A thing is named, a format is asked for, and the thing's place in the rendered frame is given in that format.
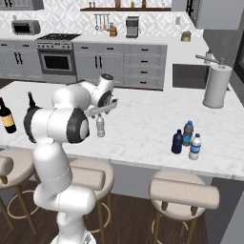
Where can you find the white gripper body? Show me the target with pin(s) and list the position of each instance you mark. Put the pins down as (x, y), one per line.
(103, 109)

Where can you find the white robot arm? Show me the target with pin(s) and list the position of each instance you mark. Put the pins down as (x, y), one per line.
(50, 124)

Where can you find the clear plastic bottle white cap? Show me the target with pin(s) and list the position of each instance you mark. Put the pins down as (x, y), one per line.
(100, 127)

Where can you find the grey base cupboard run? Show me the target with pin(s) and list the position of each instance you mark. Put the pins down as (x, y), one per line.
(19, 60)
(139, 66)

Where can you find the steel oven with hob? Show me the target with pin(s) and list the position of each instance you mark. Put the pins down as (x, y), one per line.
(57, 58)

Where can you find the beige bar stool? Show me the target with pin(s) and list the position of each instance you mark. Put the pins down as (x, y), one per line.
(17, 165)
(92, 178)
(182, 192)

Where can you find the brown knife block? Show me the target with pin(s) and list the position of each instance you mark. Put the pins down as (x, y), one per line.
(113, 31)

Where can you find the dark blue plastic bottle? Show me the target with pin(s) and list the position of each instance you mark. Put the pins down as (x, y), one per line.
(177, 143)

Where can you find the grey coffee machine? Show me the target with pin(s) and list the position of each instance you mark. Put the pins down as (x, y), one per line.
(132, 28)

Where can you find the grey plastic bottle blue cap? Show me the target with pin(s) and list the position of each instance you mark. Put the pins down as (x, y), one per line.
(188, 132)

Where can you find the dark sink basin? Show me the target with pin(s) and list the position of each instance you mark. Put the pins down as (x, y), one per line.
(189, 76)

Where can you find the dark wine bottle tan label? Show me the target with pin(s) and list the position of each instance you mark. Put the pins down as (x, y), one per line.
(7, 120)

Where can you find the clear plastic bottle blue cap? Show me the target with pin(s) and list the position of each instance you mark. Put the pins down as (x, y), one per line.
(195, 147)

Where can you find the brown shelf jar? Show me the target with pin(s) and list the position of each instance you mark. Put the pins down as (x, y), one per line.
(117, 3)

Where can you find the small yellow jar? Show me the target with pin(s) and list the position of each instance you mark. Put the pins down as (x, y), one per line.
(132, 4)

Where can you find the yellow pot with tools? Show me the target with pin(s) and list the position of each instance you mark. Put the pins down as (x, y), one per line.
(186, 36)

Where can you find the grey toaster oven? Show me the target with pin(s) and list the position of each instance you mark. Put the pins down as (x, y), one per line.
(26, 27)

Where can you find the small dark jar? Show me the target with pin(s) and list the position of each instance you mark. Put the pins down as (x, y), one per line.
(144, 4)

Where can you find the silver tap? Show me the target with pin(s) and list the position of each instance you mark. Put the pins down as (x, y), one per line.
(206, 58)

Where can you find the small soap dispenser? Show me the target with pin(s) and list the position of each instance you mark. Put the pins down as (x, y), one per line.
(208, 54)

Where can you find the small pale bottle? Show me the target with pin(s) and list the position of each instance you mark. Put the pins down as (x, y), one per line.
(163, 4)

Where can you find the rail with hanging tools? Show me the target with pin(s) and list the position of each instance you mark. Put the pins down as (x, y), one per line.
(102, 21)

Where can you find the wooden wall shelf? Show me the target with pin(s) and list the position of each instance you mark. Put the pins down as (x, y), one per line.
(125, 9)

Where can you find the white wall socket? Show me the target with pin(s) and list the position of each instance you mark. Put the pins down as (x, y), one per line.
(178, 20)

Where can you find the grey wall cupboard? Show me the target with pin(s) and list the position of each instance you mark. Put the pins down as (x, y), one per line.
(22, 4)
(219, 14)

